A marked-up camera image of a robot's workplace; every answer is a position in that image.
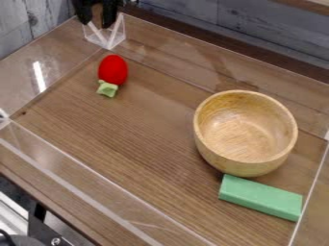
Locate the green rectangular sponge block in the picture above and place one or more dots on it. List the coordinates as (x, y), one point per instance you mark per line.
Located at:
(261, 197)

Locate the red felt strawberry toy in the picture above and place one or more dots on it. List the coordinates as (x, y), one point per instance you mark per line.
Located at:
(112, 72)

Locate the clear acrylic front wall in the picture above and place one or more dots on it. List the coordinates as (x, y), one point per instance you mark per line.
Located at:
(108, 214)

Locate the light wooden bowl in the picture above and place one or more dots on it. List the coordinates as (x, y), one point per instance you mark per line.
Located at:
(244, 132)

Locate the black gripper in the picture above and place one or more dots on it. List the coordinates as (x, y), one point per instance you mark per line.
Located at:
(108, 14)

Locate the clear acrylic corner bracket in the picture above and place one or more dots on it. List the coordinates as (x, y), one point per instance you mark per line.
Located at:
(107, 38)

